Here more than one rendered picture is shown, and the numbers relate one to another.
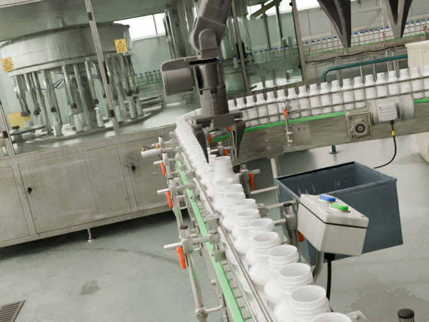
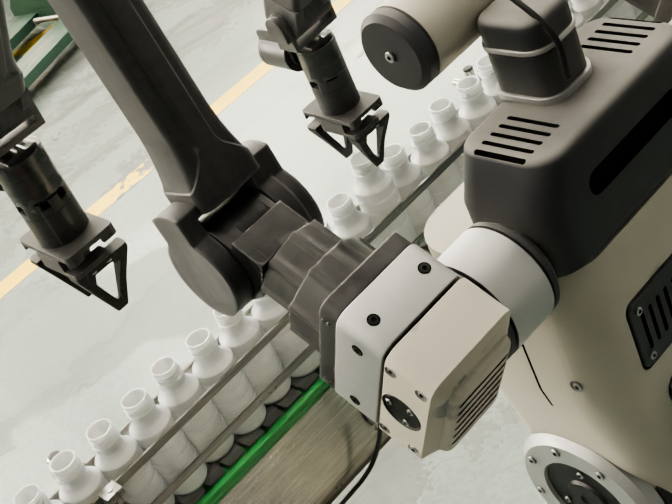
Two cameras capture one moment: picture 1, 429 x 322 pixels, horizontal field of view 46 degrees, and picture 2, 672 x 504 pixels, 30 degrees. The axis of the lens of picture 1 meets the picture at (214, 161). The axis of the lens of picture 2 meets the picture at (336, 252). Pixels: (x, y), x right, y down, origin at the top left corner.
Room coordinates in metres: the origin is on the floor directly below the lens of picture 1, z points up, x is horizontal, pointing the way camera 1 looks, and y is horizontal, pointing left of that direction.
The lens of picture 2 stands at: (0.34, -1.38, 2.10)
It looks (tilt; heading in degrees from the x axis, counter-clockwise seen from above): 34 degrees down; 66
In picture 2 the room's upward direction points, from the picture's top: 26 degrees counter-clockwise
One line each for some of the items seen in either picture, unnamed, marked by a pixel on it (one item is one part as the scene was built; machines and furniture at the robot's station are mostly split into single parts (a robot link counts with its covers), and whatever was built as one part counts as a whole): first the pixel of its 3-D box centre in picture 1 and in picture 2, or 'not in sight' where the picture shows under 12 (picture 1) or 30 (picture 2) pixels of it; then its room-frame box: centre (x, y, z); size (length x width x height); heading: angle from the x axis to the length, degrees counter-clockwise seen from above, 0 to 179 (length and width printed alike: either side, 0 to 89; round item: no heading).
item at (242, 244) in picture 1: (256, 261); (249, 350); (0.75, -0.04, 1.08); 0.06 x 0.06 x 0.17
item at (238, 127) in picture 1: (227, 137); (362, 135); (1.05, -0.04, 1.24); 0.07 x 0.07 x 0.09; 6
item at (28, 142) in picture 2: not in sight; (23, 170); (0.59, -0.20, 1.57); 0.07 x 0.06 x 0.07; 96
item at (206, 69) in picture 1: (207, 76); (316, 55); (1.04, -0.02, 1.37); 0.07 x 0.06 x 0.07; 95
